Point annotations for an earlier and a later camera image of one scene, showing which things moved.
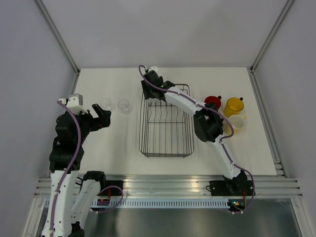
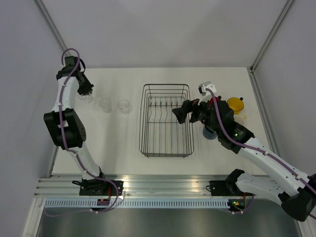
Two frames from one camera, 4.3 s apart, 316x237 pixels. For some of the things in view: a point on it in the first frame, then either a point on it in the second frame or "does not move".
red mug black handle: (214, 99) does not move
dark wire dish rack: (165, 130) does not move
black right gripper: (146, 93) → (187, 106)
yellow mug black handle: (233, 106) does not move
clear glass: (154, 101) → (88, 97)
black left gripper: (103, 120) → (88, 89)
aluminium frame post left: (57, 33) does not move
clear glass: (105, 103) does not move
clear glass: (124, 105) does not move
